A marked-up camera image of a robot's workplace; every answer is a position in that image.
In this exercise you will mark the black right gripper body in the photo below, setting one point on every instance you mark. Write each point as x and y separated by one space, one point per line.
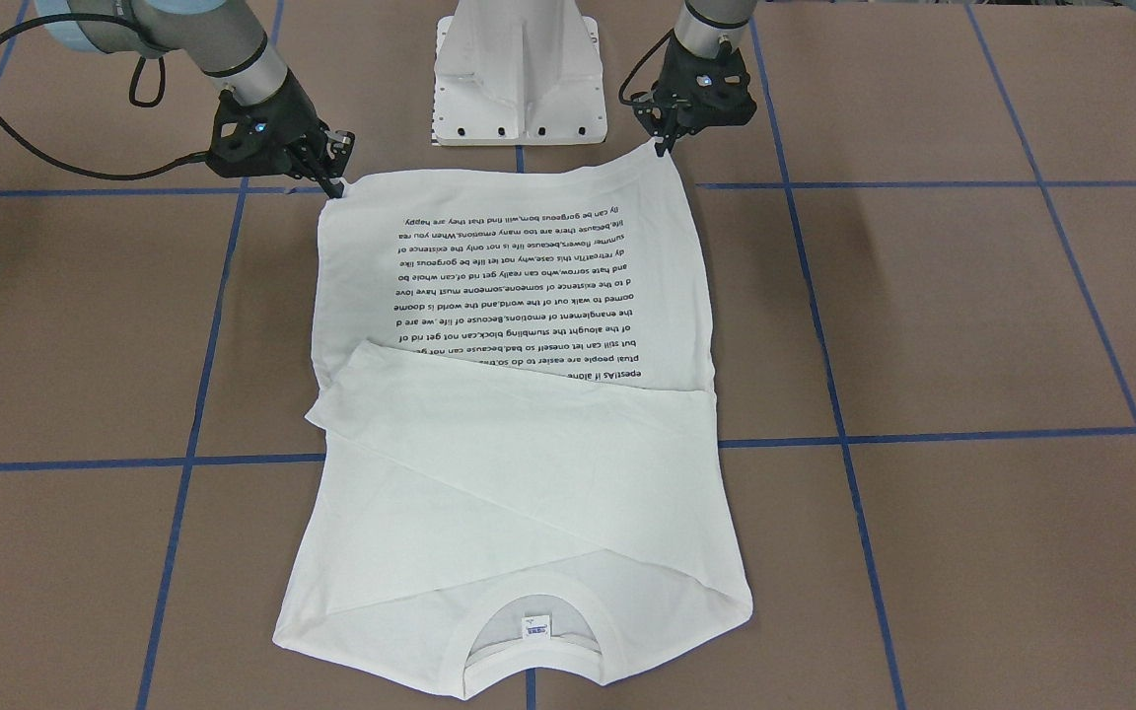
293 116

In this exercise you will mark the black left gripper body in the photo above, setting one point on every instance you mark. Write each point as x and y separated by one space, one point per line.
668 110

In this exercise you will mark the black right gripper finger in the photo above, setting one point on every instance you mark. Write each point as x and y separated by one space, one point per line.
334 184

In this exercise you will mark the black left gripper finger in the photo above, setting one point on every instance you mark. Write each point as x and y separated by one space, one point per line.
666 143

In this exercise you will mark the white printed t-shirt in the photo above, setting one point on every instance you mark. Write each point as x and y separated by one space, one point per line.
517 396

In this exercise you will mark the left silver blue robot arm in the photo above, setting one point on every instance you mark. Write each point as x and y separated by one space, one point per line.
698 27

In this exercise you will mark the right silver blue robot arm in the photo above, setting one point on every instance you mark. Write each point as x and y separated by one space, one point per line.
224 39

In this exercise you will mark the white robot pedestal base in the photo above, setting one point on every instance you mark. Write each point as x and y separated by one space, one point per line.
518 73

